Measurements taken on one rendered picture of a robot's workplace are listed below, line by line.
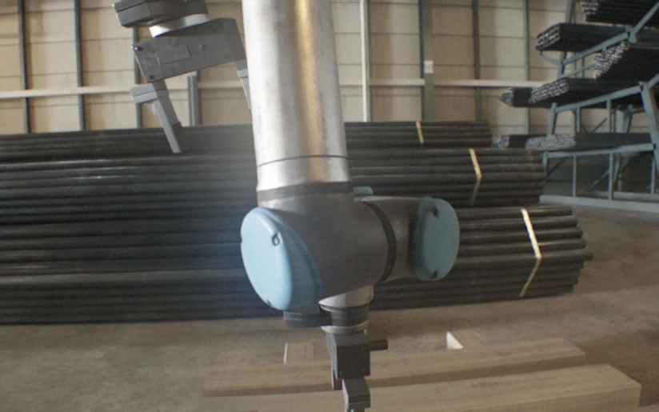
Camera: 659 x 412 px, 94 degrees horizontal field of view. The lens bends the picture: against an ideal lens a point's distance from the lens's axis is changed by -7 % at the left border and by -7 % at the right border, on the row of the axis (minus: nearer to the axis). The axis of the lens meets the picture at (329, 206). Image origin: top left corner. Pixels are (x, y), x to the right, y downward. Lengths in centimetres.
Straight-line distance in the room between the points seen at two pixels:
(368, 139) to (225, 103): 741
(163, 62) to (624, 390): 110
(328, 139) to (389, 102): 911
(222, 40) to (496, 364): 93
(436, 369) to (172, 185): 135
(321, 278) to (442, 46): 1008
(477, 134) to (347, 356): 207
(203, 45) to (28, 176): 176
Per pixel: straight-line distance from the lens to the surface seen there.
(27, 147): 273
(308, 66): 30
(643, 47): 659
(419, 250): 34
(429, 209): 35
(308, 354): 121
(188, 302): 175
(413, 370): 94
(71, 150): 254
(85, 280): 181
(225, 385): 93
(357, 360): 49
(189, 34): 48
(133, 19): 43
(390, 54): 975
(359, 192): 45
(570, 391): 97
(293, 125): 29
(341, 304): 48
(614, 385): 105
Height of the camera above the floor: 69
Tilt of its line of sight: 5 degrees down
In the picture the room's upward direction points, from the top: 2 degrees counter-clockwise
